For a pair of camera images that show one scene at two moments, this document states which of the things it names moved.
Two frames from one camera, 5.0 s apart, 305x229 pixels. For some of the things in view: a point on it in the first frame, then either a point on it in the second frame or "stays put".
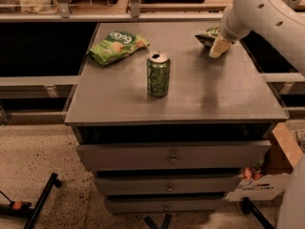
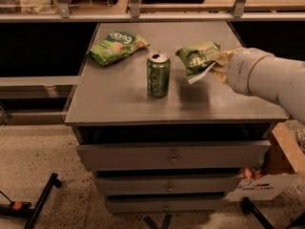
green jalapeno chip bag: (209, 36) to (193, 59)
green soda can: (158, 74) stays put
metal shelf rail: (66, 14) stays put
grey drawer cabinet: (163, 126) stays put
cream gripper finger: (218, 47) to (220, 72)
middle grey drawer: (144, 185) stays put
